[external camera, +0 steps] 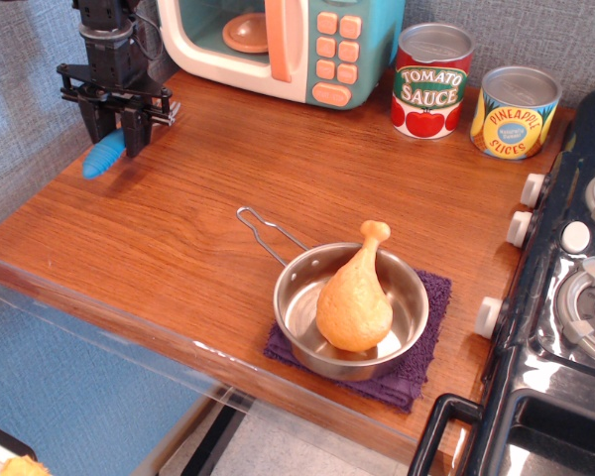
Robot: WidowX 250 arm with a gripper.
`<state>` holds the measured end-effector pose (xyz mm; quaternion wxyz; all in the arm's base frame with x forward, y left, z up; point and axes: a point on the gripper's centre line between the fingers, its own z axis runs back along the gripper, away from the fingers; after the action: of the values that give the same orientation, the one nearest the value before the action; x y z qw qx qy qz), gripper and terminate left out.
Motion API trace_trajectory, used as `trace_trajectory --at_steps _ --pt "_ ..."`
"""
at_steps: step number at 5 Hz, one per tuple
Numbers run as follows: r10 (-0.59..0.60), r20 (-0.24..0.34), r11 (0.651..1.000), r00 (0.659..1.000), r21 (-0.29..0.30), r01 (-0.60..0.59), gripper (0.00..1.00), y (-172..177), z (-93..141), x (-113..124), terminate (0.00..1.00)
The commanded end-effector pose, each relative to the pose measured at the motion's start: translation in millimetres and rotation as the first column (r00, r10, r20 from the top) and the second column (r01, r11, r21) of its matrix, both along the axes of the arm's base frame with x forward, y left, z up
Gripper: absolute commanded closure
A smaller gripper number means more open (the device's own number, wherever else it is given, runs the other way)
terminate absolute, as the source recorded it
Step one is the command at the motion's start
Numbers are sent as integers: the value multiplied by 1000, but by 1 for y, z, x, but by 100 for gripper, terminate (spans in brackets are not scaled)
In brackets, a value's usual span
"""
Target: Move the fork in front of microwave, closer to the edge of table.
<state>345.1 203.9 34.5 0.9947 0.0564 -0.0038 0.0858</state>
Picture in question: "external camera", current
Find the purple cloth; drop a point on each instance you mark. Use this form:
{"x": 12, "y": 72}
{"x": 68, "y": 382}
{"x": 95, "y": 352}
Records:
{"x": 400, "y": 387}

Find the toy microwave teal and white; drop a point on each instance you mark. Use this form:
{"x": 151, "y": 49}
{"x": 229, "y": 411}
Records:
{"x": 324, "y": 53}

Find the toy chicken drumstick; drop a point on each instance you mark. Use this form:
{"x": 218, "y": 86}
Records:
{"x": 352, "y": 312}

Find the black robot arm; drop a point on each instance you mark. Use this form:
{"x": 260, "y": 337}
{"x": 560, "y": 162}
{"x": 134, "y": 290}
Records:
{"x": 108, "y": 15}

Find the pineapple slices can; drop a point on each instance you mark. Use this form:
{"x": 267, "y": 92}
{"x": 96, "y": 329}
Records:
{"x": 514, "y": 111}

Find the small steel saucepan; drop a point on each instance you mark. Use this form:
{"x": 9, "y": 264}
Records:
{"x": 297, "y": 290}

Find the orange toy food bottom left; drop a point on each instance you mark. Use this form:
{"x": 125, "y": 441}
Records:
{"x": 24, "y": 466}

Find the white stove knob lower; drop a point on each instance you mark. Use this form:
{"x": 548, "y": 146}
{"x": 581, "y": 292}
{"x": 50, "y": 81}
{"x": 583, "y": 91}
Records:
{"x": 487, "y": 316}

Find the white stove knob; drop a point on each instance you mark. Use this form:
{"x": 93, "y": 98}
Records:
{"x": 518, "y": 228}
{"x": 531, "y": 190}
{"x": 487, "y": 316}

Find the white stove knob upper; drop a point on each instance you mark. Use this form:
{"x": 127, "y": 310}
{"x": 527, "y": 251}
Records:
{"x": 531, "y": 190}

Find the blue handled metal fork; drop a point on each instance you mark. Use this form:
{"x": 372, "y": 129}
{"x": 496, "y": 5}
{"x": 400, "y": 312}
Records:
{"x": 104, "y": 155}

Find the orange plate inside microwave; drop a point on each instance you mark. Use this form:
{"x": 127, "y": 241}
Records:
{"x": 247, "y": 34}

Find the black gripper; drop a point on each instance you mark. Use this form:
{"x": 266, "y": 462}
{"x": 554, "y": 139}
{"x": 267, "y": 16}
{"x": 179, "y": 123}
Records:
{"x": 115, "y": 80}

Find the white stove knob middle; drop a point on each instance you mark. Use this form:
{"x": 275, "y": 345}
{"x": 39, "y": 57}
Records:
{"x": 518, "y": 228}

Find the black toy stove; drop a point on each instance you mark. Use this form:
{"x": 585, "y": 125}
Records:
{"x": 536, "y": 415}

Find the tomato sauce can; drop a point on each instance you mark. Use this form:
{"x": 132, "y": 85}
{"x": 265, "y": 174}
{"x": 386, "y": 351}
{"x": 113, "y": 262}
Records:
{"x": 431, "y": 74}

